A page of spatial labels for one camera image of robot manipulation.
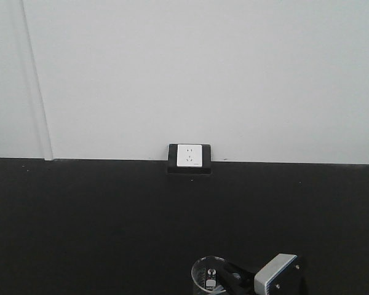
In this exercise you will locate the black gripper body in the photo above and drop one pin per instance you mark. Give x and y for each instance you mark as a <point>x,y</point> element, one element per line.
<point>291,280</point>

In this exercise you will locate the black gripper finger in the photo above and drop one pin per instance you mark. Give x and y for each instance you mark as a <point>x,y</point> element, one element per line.
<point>235,279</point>

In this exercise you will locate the clear glass beaker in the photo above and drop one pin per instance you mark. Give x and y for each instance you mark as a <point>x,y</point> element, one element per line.
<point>209,276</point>

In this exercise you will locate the black socket mounting box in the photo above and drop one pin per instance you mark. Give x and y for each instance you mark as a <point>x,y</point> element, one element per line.
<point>206,168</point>

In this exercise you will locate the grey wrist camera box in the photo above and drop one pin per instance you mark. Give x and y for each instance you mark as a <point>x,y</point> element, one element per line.
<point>264,277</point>

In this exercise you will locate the white wall power socket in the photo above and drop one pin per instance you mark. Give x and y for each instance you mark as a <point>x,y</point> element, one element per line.
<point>189,155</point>

